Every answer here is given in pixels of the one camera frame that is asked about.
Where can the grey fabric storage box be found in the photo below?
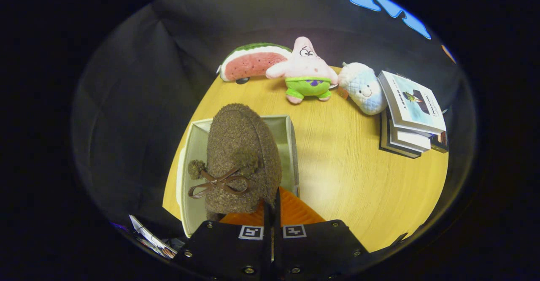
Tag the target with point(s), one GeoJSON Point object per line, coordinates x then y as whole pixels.
{"type": "Point", "coordinates": [287, 146]}

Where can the brown fuzzy shoe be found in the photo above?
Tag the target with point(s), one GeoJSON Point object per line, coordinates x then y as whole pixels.
{"type": "Point", "coordinates": [240, 146]}

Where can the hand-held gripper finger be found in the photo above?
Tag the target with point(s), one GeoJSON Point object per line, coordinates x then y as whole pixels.
{"type": "Point", "coordinates": [277, 230]}
{"type": "Point", "coordinates": [267, 239]}

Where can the black book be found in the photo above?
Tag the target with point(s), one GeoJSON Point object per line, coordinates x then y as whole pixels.
{"type": "Point", "coordinates": [439, 142]}

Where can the printed paper leaflet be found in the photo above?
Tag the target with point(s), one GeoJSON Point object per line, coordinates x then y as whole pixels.
{"type": "Point", "coordinates": [147, 234]}

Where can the white picture-cover book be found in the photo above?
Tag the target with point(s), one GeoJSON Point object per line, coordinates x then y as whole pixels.
{"type": "Point", "coordinates": [413, 101]}

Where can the thick white book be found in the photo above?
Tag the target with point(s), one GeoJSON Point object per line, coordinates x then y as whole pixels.
{"type": "Point", "coordinates": [411, 142]}

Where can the thin white book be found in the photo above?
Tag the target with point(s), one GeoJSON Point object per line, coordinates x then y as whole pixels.
{"type": "Point", "coordinates": [417, 134]}

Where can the pink starfish plush toy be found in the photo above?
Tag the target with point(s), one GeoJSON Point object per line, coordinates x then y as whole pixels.
{"type": "Point", "coordinates": [306, 66]}

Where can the white sheep plush toy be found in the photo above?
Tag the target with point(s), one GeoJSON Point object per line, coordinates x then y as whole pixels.
{"type": "Point", "coordinates": [363, 89]}

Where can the watermelon slice plush toy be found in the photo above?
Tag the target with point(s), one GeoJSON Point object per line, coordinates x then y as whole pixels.
{"type": "Point", "coordinates": [249, 63]}

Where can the dark-covered thick book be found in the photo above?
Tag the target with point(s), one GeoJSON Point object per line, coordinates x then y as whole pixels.
{"type": "Point", "coordinates": [398, 149]}

